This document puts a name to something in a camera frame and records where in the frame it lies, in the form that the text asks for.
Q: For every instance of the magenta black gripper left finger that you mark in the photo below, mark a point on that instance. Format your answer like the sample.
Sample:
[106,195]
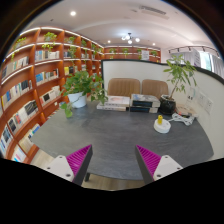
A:
[72,167]

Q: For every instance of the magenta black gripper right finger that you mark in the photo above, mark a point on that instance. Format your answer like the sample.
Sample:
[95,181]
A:
[154,167]

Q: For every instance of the white round charger base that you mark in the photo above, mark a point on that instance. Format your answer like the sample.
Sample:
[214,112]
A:
[162,128]

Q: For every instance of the yellow cylindrical plug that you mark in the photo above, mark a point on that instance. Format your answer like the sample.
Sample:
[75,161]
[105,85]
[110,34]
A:
[159,120]

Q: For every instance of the right stack of dark books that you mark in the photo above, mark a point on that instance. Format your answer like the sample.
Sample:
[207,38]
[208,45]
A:
[144,103]

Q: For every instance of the left stack of books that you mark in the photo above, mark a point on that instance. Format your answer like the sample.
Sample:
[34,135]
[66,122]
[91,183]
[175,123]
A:
[117,103]

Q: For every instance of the right tan leather chair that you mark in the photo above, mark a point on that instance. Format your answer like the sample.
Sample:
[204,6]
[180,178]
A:
[154,87]

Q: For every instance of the tan leather chair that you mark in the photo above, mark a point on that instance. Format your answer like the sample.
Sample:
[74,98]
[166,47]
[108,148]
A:
[154,87]
[123,87]

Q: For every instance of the green plant in white pot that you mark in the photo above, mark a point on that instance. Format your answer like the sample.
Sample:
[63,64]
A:
[78,86]

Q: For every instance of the left tan leather chair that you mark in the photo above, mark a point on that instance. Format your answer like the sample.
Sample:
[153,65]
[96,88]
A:
[123,87]

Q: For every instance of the tall plant in black pot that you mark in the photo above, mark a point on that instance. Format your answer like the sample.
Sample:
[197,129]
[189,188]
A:
[180,73]

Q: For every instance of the orange wooden bookshelf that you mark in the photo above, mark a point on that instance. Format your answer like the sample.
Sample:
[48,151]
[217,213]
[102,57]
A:
[35,70]

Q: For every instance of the ceiling chandelier lamp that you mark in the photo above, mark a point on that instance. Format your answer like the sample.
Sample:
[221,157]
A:
[130,39]

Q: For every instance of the white wall socket plate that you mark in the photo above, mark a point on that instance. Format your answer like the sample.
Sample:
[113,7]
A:
[205,102]

